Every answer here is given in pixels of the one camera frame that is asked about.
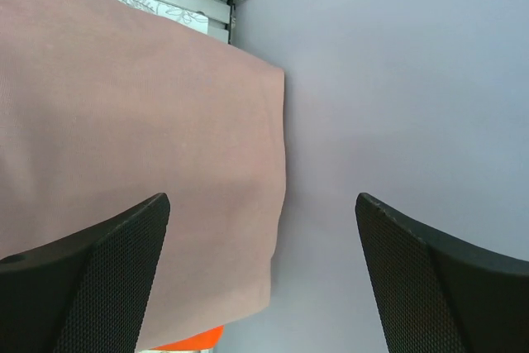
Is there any orange folded t-shirt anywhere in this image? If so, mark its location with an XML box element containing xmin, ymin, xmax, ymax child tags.
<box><xmin>152</xmin><ymin>326</ymin><xmax>224</xmax><ymax>352</ymax></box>

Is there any floral tablecloth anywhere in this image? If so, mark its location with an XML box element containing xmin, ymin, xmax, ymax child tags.
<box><xmin>117</xmin><ymin>0</ymin><xmax>209</xmax><ymax>34</ymax></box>

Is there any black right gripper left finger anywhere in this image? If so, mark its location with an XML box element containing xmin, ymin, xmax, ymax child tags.
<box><xmin>1</xmin><ymin>193</ymin><xmax>170</xmax><ymax>353</ymax></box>

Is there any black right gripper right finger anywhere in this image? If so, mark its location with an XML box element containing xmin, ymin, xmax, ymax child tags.
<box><xmin>355</xmin><ymin>193</ymin><xmax>528</xmax><ymax>352</ymax></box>

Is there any pink printed t-shirt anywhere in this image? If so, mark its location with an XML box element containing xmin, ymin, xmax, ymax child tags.
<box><xmin>1</xmin><ymin>0</ymin><xmax>286</xmax><ymax>349</ymax></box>

